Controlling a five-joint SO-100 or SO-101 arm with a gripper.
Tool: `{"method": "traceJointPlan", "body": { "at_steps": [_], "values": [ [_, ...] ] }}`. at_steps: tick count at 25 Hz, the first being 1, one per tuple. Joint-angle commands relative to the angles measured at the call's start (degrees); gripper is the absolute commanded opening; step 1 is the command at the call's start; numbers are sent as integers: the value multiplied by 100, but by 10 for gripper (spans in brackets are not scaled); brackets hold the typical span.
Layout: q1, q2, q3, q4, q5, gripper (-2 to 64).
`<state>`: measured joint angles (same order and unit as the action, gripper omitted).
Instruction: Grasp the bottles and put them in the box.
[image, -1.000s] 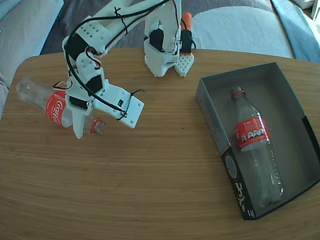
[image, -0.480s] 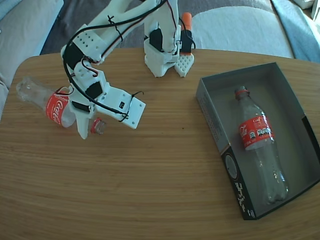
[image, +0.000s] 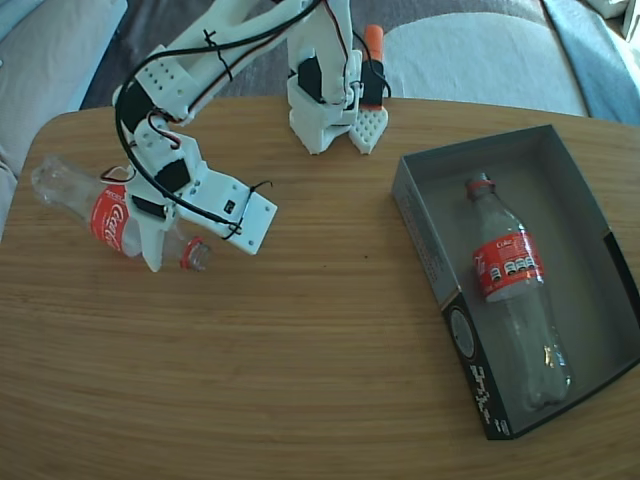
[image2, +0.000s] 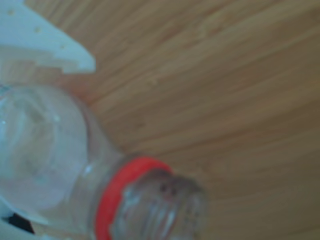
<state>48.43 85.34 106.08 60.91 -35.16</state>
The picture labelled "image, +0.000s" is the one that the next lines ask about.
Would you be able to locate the clear bottle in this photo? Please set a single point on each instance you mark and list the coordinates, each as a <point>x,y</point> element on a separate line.
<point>107,225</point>
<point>507,270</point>

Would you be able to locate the grey cardboard box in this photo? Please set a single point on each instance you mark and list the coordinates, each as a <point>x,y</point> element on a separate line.
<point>590,225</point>

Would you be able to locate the light grey sofa cushion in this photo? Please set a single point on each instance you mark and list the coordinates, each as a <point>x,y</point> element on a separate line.
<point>490,60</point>
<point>45,75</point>

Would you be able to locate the light blue blanket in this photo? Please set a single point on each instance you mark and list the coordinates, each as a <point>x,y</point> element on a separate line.
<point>600,65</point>

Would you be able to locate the small black camera module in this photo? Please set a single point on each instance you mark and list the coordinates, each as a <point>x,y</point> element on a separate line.
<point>230,206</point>

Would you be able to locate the flat white camera mount plate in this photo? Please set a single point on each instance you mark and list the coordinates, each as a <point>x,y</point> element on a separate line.
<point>250,225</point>

